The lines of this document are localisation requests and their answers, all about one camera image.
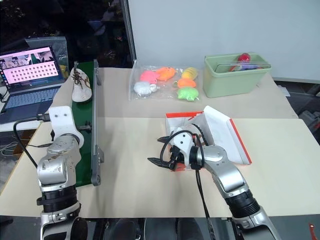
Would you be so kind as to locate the dark rounded shape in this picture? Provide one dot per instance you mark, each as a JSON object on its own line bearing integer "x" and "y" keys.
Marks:
{"x": 190, "y": 228}
{"x": 123, "y": 228}

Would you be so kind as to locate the red round toy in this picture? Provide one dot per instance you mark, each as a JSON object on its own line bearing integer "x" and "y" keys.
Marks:
{"x": 244, "y": 57}

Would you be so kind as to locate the orange and white shoebox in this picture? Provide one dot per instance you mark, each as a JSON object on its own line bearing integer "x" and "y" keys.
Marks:
{"x": 225, "y": 135}

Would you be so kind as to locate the black equipment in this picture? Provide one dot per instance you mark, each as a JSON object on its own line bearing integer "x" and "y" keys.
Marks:
{"x": 310, "y": 112}

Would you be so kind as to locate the brown cardboard box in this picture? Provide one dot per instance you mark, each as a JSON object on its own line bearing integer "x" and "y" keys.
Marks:
{"x": 21, "y": 147}

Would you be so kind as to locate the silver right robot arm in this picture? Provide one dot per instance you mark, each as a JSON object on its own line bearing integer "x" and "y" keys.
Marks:
{"x": 225, "y": 170}

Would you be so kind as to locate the purple and orange toy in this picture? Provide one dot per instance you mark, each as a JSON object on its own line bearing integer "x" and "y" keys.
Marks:
{"x": 246, "y": 67}

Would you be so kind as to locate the green conveyor belt grey frame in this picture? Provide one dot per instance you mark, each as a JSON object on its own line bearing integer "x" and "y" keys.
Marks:
{"x": 83, "y": 112}

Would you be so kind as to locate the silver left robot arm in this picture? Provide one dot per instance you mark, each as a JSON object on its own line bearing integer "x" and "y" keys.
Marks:
{"x": 55, "y": 170}

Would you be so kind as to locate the open laptop computer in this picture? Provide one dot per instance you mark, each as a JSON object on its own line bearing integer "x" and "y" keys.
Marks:
{"x": 30, "y": 97}

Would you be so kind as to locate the clear plastic toy bag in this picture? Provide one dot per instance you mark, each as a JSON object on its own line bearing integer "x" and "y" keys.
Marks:
{"x": 165, "y": 96}

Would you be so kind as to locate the white shoe with black sole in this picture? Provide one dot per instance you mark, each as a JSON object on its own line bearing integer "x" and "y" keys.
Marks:
{"x": 201, "y": 130}

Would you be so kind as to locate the white shoe with brown laces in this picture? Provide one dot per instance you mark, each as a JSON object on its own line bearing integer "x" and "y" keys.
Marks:
{"x": 81, "y": 93}

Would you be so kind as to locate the small orange soft toy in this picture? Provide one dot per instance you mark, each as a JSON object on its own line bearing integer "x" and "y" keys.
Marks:
{"x": 186, "y": 83}

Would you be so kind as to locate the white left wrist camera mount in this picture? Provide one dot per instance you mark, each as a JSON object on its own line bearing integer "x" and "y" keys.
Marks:
{"x": 62, "y": 122}

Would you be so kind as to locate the yellow soft toy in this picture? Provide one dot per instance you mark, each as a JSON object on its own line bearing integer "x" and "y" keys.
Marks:
{"x": 190, "y": 73}

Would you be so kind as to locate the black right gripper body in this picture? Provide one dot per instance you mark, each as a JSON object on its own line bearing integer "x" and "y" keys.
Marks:
{"x": 177, "y": 155}

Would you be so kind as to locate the large orange soft toy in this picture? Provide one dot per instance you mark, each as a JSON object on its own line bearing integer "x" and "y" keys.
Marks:
{"x": 166, "y": 73}

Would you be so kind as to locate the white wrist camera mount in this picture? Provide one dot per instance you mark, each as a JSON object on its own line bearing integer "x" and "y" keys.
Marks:
{"x": 183, "y": 142}
{"x": 62, "y": 122}

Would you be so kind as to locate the pink soft toy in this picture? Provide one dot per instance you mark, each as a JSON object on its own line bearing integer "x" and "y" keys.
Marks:
{"x": 148, "y": 75}

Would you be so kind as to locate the light green plastic bin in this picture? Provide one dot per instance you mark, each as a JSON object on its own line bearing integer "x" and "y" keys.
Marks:
{"x": 230, "y": 82}

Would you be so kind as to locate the white soft toy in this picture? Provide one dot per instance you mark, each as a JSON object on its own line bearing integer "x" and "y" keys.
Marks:
{"x": 143, "y": 88}

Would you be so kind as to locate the white paper slips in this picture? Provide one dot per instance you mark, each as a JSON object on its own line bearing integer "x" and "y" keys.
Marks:
{"x": 283, "y": 90}

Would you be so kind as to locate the green soft toy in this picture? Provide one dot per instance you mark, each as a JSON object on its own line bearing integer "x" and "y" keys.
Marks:
{"x": 188, "y": 93}

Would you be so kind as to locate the grey metal partition post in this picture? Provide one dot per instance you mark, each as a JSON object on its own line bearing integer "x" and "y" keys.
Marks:
{"x": 130, "y": 32}

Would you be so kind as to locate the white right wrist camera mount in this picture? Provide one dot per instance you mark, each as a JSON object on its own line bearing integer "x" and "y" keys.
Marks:
{"x": 183, "y": 142}

